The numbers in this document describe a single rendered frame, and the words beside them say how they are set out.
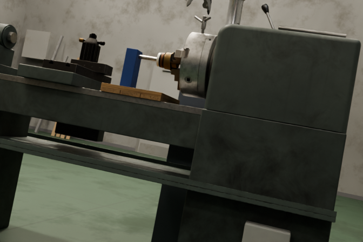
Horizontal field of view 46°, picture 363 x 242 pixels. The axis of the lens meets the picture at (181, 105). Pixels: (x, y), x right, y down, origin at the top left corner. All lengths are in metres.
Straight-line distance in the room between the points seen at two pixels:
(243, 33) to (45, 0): 10.59
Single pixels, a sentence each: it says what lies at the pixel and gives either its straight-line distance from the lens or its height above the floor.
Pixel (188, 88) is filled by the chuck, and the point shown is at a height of 0.95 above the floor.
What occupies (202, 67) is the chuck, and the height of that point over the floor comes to 1.05.
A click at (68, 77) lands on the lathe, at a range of 2.06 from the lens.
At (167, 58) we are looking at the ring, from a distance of 2.09.
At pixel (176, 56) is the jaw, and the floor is 1.09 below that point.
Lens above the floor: 0.77
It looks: 3 degrees up
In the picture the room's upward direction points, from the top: 11 degrees clockwise
